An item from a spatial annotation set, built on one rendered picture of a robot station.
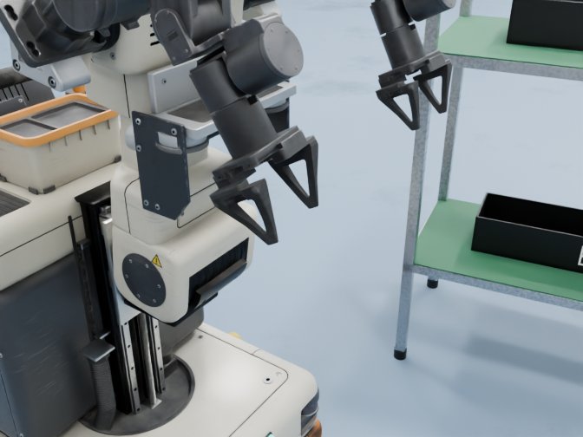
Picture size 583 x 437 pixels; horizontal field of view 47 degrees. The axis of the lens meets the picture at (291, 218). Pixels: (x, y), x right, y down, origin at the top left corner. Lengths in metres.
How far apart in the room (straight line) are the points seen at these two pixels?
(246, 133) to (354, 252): 1.93
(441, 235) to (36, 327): 1.22
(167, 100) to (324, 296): 1.48
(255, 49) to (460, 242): 1.47
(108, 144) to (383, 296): 1.29
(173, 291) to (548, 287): 1.11
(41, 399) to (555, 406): 1.37
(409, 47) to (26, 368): 0.91
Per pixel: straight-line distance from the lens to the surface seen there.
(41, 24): 0.90
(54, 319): 1.40
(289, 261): 2.58
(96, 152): 1.40
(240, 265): 1.26
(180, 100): 1.04
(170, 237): 1.15
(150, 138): 1.01
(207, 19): 0.75
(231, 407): 1.58
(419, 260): 1.96
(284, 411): 1.59
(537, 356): 2.26
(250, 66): 0.70
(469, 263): 1.98
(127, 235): 1.18
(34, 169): 1.33
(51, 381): 1.46
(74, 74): 0.94
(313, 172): 0.80
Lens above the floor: 1.38
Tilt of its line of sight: 29 degrees down
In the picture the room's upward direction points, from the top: straight up
